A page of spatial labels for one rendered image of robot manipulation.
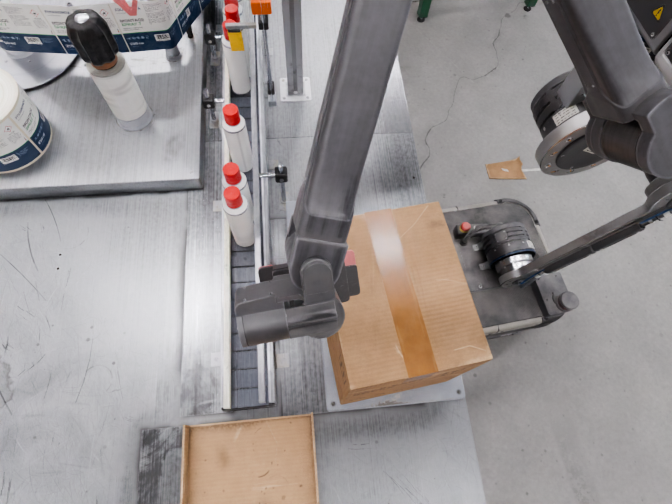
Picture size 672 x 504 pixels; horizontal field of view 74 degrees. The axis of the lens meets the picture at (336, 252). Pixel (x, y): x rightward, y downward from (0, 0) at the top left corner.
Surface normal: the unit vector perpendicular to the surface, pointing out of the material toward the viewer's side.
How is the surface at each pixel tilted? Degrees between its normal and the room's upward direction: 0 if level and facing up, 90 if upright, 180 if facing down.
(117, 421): 0
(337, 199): 42
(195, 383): 0
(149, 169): 0
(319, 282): 51
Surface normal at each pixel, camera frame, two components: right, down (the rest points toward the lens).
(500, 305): 0.05, -0.40
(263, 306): 0.18, 0.46
